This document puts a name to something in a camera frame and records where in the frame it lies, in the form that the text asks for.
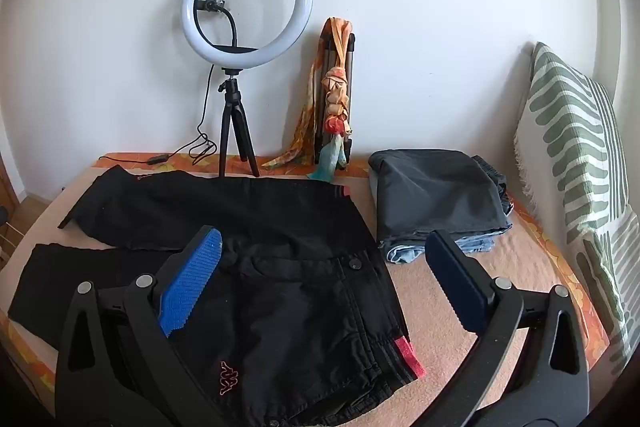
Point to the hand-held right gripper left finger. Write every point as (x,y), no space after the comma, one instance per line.
(190,277)

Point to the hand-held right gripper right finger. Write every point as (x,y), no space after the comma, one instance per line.
(457,282)

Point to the black pants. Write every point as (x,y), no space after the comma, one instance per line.
(300,227)

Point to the folded blue jeans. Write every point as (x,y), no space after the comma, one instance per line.
(405,253)

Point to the tan blanket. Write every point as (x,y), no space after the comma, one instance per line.
(450,347)

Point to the pile of dark folded clothes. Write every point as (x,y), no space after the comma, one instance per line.
(435,192)

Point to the orange floral bedsheet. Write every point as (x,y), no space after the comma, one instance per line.
(585,307)

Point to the black mini tripod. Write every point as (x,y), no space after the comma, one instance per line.
(231,107)

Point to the green striped white cushion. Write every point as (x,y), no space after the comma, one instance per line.
(575,132)

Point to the orange patterned scarf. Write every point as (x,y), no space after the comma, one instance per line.
(335,82)

